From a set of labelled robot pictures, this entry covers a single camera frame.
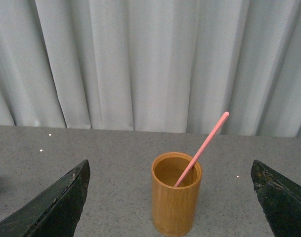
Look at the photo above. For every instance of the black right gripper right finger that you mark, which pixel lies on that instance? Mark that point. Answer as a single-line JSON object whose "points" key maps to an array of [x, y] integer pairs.
{"points": [[280, 199]]}

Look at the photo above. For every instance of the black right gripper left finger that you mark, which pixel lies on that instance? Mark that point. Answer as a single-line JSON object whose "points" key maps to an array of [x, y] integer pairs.
{"points": [[55, 212]]}

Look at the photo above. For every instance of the bamboo chopstick holder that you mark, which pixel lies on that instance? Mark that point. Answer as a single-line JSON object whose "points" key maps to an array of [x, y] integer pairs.
{"points": [[173, 208]]}

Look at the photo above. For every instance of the pink chopstick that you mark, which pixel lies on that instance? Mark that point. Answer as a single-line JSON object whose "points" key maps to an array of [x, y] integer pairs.
{"points": [[204, 145]]}

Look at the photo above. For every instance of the white curtain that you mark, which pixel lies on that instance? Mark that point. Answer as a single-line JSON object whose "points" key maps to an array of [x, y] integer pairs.
{"points": [[152, 65]]}

